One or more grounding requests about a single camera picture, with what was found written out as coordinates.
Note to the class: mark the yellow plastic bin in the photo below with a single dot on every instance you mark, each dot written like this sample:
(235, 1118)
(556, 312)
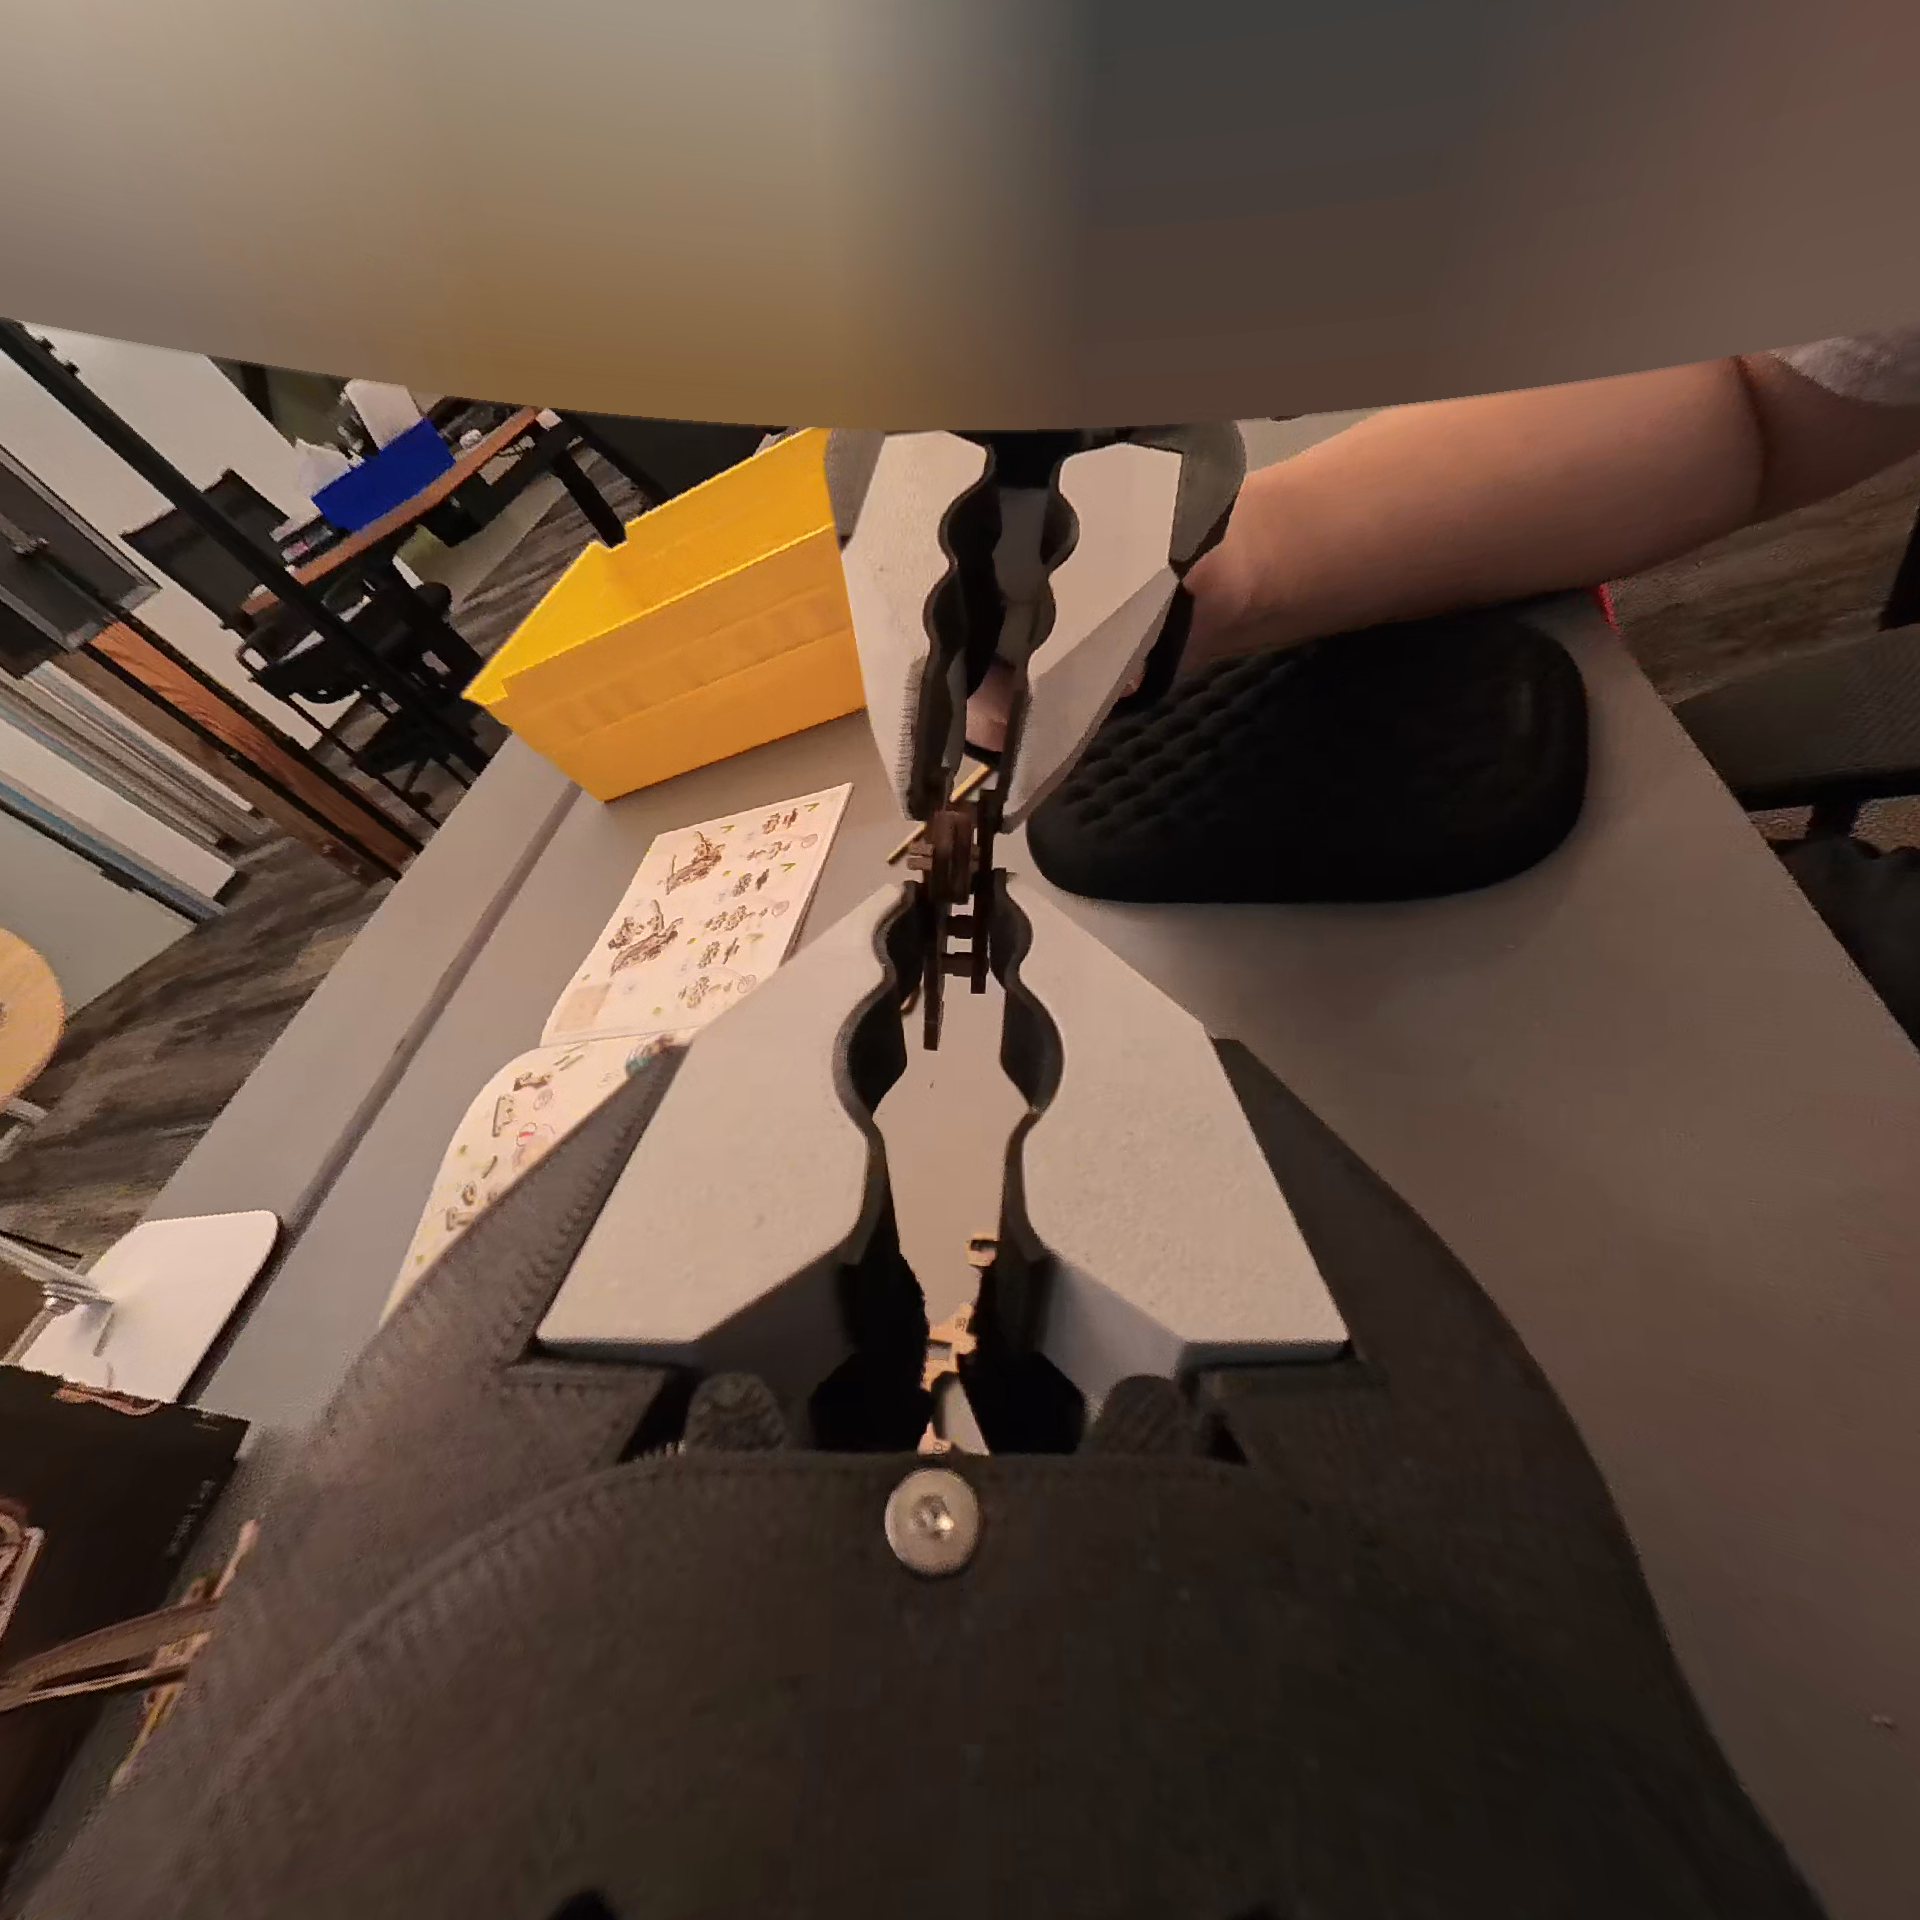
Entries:
(675, 659)

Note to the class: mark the person's right hand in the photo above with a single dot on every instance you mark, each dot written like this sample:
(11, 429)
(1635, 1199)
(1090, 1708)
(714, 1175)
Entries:
(1237, 578)

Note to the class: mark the black model kit box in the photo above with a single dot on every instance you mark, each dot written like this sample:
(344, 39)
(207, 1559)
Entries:
(104, 1500)

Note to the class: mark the illustrated instruction booklet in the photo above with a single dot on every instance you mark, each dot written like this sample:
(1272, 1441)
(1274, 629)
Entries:
(704, 914)

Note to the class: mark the white stand base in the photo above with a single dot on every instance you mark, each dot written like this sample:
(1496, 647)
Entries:
(180, 1290)

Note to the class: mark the person's white shirt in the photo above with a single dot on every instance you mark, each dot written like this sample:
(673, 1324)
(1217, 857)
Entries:
(1860, 368)

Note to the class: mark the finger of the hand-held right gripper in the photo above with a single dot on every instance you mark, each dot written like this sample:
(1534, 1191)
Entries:
(884, 599)
(1102, 659)

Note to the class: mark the wooden desk with black legs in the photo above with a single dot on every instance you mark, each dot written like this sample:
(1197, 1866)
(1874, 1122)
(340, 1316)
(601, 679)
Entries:
(494, 449)

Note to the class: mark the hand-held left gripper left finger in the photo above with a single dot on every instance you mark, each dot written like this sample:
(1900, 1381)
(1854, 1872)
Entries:
(720, 1199)

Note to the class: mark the laser-cut wooden parts sheet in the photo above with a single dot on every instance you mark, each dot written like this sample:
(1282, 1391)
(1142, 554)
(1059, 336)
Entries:
(948, 1350)

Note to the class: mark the small wooden model frame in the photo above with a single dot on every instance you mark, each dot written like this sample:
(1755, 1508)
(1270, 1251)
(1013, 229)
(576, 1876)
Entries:
(104, 1649)

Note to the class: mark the round wooden table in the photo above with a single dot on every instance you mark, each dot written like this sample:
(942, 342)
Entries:
(25, 1019)

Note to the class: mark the wooden model gear assembly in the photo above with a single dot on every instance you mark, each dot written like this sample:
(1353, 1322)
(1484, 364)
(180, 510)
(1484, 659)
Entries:
(952, 900)

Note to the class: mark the person's right forearm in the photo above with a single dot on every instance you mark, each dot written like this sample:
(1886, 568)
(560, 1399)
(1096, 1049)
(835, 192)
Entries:
(1500, 479)

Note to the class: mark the blue storage bin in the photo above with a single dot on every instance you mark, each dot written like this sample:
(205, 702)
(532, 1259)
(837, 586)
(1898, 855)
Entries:
(382, 479)

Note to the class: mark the black office chair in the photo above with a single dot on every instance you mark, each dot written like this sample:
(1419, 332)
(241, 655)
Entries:
(1829, 750)

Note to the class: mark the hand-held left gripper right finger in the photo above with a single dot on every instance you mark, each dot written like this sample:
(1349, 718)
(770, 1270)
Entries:
(1169, 1199)

